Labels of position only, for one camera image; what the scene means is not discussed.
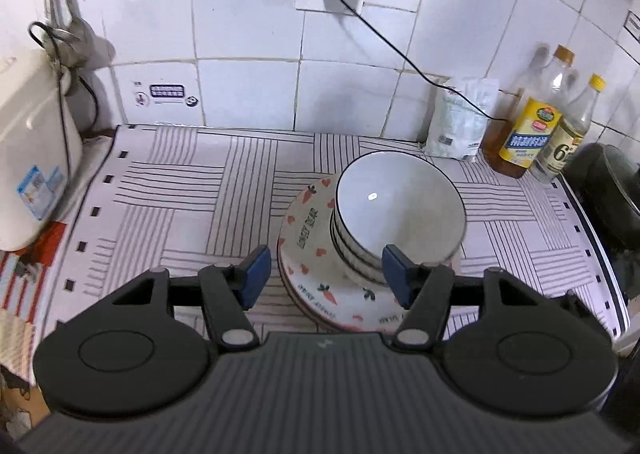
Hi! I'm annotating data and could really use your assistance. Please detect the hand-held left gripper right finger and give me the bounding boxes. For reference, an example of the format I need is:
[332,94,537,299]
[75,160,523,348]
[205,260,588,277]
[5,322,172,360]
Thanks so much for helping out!
[381,244,541,350]

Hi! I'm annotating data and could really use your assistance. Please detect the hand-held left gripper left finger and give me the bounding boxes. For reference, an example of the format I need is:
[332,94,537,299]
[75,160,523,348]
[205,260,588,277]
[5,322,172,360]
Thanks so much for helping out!
[112,244,273,350]

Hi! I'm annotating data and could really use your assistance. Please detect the white bowl dark rim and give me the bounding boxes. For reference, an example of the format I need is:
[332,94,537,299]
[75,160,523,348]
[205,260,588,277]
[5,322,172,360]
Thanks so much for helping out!
[330,150,467,266]
[330,214,461,287]

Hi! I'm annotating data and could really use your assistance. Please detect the white rabbit carrot plate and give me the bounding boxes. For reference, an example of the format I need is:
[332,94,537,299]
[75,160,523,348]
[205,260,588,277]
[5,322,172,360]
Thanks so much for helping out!
[276,175,461,333]

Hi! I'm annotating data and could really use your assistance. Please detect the striped table mat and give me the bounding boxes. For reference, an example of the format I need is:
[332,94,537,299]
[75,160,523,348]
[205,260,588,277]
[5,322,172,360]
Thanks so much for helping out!
[35,124,631,370]

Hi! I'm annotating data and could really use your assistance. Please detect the white plastic bag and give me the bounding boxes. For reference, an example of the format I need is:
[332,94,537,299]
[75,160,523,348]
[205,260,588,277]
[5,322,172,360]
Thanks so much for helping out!
[425,77,500,161]

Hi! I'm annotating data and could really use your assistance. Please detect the yellow label oil bottle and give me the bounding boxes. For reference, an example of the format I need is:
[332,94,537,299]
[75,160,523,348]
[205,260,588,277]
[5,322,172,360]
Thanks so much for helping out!
[482,44,577,180]

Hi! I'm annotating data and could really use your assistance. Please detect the clear vinegar bottle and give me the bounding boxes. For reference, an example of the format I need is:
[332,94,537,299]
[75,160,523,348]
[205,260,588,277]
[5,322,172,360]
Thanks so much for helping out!
[529,74,607,185]

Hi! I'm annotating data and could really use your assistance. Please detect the black wok with lid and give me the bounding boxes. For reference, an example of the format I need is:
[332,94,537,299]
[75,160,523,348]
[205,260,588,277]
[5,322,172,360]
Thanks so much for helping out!
[565,141,640,255]

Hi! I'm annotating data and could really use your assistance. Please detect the red patterned cloth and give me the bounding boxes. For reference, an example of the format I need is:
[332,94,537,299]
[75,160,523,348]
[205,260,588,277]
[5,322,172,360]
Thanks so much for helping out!
[0,221,68,380]

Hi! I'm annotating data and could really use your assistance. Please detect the white appliance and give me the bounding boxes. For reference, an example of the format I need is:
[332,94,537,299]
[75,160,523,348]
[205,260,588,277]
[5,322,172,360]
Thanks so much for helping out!
[0,49,83,252]

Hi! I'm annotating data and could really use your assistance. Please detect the wall sticker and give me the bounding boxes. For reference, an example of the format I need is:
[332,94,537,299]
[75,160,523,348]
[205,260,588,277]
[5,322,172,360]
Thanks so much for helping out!
[132,80,201,109]

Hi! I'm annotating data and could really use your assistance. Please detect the black power cable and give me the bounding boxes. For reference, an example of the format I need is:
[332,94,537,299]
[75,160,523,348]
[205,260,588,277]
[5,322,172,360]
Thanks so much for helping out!
[337,0,511,123]

